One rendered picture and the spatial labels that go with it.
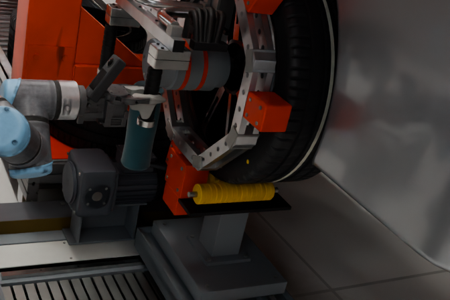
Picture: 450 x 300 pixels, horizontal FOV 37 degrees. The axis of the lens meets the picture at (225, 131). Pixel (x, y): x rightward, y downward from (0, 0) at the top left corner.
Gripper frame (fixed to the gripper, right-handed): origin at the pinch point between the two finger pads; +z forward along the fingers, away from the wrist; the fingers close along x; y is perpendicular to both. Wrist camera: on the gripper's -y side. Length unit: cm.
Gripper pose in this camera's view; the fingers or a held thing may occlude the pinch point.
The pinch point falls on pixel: (158, 94)
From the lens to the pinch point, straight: 163.1
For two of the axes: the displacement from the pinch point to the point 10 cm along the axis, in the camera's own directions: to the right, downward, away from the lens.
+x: 4.4, 4.3, -7.9
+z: 8.7, 0.0, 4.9
